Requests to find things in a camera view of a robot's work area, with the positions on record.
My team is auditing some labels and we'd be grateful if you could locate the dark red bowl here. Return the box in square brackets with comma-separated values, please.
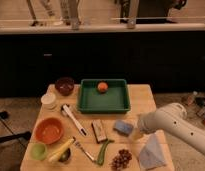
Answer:
[55, 77, 74, 96]

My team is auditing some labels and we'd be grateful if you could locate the grey folded cloth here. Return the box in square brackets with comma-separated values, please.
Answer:
[138, 134, 166, 170]

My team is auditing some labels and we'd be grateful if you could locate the orange bowl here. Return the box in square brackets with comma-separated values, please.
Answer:
[35, 117, 64, 145]

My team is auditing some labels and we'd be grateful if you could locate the white paper cup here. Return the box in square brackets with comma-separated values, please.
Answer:
[41, 92, 56, 110]

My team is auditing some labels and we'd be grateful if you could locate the dark metal scoop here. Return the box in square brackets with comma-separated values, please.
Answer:
[59, 149, 71, 163]

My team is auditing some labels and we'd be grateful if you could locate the bunch of purple grapes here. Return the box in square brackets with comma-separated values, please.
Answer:
[111, 149, 132, 171]

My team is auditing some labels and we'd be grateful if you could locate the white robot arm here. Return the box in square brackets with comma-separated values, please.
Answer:
[131, 103, 205, 155]

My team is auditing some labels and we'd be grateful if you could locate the green plastic tray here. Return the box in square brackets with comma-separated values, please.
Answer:
[77, 79, 131, 114]

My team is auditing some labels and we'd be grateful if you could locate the wooden block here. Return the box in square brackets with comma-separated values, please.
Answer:
[92, 120, 107, 143]

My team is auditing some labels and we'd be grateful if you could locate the small green cup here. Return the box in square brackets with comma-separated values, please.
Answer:
[30, 143, 47, 160]

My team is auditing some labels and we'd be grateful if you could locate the white handled utensil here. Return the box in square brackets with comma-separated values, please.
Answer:
[61, 104, 87, 136]

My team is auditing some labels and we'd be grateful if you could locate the orange ball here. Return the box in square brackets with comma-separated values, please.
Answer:
[97, 82, 108, 93]

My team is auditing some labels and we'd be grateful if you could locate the blue sponge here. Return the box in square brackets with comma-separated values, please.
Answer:
[113, 120, 134, 136]

